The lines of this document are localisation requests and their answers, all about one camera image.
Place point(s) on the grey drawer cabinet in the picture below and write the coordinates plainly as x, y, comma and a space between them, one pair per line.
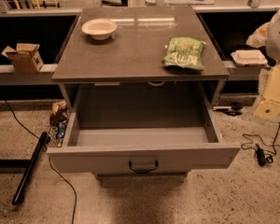
135, 52

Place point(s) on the black power adapter with cable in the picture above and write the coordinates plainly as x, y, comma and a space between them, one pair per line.
263, 152

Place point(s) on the grey top drawer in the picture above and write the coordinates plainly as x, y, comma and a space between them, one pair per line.
135, 128

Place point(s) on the black tube on floor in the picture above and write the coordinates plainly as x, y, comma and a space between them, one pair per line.
19, 194

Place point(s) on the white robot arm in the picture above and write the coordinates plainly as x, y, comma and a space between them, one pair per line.
273, 38

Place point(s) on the white foam takeout container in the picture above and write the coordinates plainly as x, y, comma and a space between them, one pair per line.
252, 57

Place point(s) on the small cardboard box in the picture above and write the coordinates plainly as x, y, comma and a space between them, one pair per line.
25, 58

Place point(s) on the green snack bag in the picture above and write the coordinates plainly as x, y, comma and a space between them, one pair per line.
184, 52

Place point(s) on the white paper bowl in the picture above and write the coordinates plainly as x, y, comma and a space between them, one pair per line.
99, 29

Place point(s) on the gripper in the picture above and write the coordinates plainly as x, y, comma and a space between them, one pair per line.
279, 36

